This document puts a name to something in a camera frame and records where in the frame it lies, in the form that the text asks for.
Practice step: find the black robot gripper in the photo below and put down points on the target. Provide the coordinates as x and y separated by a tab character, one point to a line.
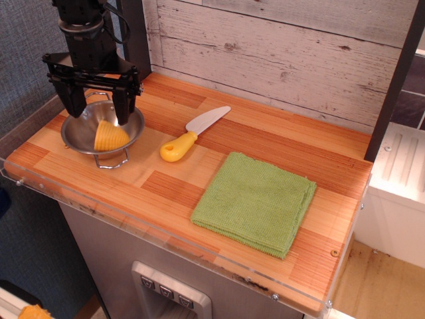
91	61

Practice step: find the yellow plastic toy corn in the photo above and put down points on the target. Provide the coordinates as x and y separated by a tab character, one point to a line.
109	137

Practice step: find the yellow toy food bottom left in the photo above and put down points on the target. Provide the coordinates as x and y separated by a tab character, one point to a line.
34	312

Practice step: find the clear acrylic edge guard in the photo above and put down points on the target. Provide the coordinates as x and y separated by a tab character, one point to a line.
155	200

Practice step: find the silver toy fridge cabinet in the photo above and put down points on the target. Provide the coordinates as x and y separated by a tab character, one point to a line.
109	252

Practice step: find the green folded cloth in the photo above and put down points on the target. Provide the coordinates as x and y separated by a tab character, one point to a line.
256	204

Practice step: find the grey ice dispenser panel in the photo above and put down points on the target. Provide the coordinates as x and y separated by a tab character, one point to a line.
162	296

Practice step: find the white toy sink unit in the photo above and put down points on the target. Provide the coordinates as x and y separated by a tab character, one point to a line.
392	218

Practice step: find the stainless steel bowl with handles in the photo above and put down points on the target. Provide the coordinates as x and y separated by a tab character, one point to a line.
79	133

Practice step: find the dark vertical post left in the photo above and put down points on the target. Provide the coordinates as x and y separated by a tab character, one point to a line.
136	50

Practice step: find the dark vertical post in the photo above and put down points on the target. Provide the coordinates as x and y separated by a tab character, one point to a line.
400	73
136	50

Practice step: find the yellow handled white toy knife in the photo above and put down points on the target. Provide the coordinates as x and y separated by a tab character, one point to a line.
176	149

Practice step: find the dark vertical post right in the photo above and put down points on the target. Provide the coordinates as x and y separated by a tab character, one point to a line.
400	73

